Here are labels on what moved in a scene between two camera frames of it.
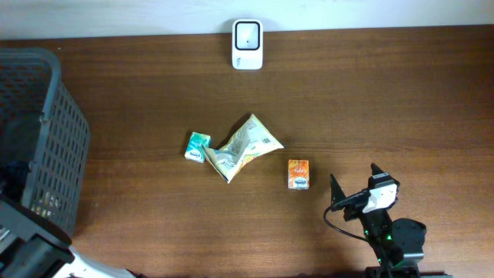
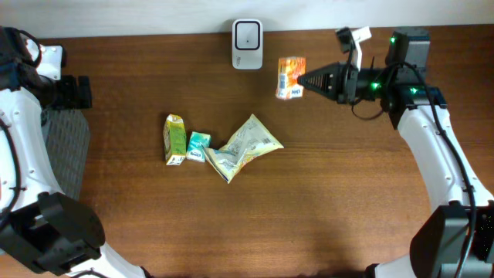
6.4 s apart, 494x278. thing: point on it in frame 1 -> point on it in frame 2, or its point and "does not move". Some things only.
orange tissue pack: (299, 174) -> (289, 69)
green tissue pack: (197, 146) does not move
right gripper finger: (375, 169) -> (326, 79)
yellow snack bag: (252, 140) does not move
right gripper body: (353, 212) -> (361, 85)
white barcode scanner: (247, 44) does not move
